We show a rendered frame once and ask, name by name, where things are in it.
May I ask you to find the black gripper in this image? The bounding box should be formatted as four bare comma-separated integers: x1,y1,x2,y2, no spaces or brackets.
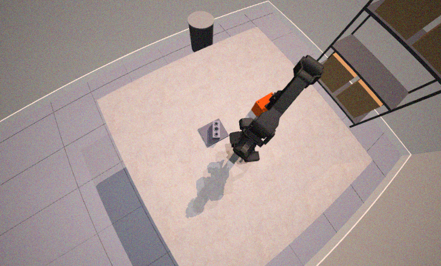
239,118,260,162

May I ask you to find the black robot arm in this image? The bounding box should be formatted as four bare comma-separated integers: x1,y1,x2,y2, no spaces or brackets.
229,55,324,160

